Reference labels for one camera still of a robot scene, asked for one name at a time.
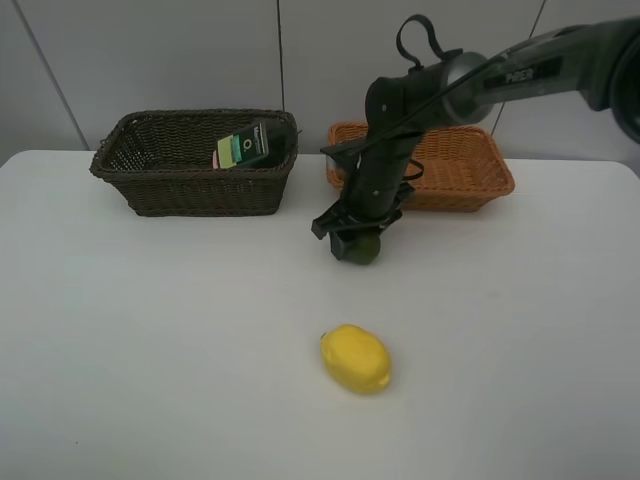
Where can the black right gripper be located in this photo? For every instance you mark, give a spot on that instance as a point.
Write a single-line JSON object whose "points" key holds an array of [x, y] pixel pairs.
{"points": [[340, 220]]}

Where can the yellow lemon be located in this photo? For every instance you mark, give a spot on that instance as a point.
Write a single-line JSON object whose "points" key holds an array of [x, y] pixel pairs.
{"points": [[356, 359]]}

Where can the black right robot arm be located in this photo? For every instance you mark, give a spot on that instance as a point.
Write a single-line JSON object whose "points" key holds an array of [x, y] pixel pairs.
{"points": [[600, 61]]}

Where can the dark brown wicker basket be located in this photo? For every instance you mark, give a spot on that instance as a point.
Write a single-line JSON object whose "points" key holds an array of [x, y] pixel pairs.
{"points": [[161, 163]]}

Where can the dark grey pump bottle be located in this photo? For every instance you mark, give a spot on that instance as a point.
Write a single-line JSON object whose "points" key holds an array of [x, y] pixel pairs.
{"points": [[247, 148]]}

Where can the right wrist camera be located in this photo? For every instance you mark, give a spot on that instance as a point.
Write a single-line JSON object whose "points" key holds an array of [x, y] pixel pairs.
{"points": [[345, 155]]}

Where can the orange wicker basket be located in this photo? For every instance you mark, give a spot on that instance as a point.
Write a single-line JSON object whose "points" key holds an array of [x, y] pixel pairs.
{"points": [[457, 169]]}

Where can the dark green whole avocado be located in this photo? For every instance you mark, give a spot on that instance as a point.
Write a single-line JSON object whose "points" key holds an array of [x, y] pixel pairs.
{"points": [[362, 249]]}

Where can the black whiteboard eraser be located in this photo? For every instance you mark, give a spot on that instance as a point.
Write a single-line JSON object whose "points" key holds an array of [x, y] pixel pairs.
{"points": [[281, 138]]}

